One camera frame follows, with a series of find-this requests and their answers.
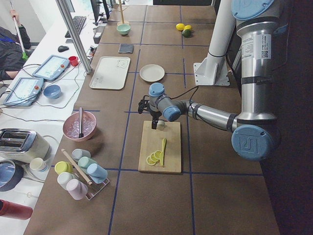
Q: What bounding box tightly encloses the pink cup in rack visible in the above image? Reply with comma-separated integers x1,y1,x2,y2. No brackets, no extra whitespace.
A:
66,179,88,200

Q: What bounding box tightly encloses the yellow-green plastic knife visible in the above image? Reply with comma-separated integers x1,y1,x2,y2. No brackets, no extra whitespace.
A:
159,138,167,166

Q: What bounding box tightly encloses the cream round plate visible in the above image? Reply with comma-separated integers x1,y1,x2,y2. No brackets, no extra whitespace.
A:
139,64,165,82

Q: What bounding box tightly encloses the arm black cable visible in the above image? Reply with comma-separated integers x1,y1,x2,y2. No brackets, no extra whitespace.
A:
168,85,199,116

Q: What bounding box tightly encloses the cream toaster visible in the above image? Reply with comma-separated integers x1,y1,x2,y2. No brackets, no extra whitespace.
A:
0,128,50,163

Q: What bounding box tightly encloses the teach pendant far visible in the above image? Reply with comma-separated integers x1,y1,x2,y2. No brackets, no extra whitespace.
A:
32,55,69,81

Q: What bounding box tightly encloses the black computer mouse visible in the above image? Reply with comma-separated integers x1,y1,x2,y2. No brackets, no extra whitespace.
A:
58,46,69,52

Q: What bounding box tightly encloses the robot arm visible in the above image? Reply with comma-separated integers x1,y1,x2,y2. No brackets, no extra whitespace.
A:
138,0,289,161

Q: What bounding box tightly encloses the cream bear tray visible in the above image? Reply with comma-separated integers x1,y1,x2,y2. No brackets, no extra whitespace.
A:
89,56,131,90

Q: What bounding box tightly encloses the black keyboard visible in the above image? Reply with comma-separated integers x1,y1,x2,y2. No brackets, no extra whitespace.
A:
73,16,87,34

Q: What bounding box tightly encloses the grey cup in rack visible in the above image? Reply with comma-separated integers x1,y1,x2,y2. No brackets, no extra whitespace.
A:
71,148,91,161

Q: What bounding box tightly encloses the yellow lemon right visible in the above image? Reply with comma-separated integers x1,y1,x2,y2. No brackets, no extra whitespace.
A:
183,24,192,31

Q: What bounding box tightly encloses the wooden cutting board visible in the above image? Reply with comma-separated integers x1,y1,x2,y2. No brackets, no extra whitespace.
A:
138,121,181,173

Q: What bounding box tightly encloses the white cup in rack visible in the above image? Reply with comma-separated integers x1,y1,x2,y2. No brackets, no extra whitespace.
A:
57,172,77,190

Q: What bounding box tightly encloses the grey folded cloth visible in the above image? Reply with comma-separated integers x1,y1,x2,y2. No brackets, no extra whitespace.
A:
118,44,134,54

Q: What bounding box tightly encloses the green avocado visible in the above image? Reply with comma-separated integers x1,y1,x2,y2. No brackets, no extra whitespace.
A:
181,29,192,38

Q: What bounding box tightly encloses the teach pendant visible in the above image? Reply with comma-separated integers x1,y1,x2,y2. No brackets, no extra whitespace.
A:
32,55,69,81
3,77,44,106

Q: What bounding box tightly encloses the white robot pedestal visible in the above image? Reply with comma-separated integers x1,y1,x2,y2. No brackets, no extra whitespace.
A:
194,0,236,86

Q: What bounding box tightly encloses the white wire cup rack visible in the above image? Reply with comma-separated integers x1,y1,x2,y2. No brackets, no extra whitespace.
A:
86,170,110,200

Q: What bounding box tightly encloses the yellow cup in rack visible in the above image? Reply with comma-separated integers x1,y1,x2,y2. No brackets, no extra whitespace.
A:
54,161,73,175

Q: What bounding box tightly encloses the black box device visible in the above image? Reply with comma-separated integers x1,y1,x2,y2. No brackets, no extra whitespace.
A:
93,27,104,44

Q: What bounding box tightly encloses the paper cup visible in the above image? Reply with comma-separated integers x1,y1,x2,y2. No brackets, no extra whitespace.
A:
29,158,48,172

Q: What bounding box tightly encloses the yellow lemon left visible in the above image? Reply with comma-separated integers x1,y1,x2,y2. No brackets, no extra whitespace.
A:
176,23,185,31

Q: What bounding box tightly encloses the lemon slice far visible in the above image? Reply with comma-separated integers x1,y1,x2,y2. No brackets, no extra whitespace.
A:
146,156,156,166

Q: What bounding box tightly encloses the light blue cup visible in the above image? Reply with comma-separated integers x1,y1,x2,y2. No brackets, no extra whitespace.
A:
87,163,108,184

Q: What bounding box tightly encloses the teach pendant near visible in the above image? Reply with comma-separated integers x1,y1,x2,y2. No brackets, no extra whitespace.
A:
3,77,44,106

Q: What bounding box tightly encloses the green cup in rack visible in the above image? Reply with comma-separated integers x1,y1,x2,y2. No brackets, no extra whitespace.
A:
78,156,97,173

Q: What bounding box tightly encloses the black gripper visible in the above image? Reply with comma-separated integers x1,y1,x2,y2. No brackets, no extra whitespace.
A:
150,110,162,129

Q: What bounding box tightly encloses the white bun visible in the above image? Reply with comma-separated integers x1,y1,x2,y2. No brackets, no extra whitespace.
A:
157,120,166,130

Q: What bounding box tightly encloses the mint green bowl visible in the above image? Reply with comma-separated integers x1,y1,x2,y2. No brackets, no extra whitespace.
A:
116,24,131,35

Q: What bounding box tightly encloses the red cup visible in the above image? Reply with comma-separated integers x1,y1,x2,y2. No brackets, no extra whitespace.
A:
68,56,79,67

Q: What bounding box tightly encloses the pink bowl with ice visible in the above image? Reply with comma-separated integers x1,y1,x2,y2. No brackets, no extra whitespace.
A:
63,111,97,142

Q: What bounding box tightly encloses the wooden cup stand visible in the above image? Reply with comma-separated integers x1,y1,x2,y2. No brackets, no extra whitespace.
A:
117,0,130,26

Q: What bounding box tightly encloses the lemon slice near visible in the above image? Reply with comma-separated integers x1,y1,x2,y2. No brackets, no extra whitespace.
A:
155,150,161,160

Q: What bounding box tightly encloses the aluminium frame post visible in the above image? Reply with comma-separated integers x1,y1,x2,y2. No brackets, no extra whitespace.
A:
56,0,92,74

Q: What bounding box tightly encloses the yellow lemon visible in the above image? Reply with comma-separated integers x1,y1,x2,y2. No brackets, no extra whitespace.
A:
176,23,185,31
183,24,192,31

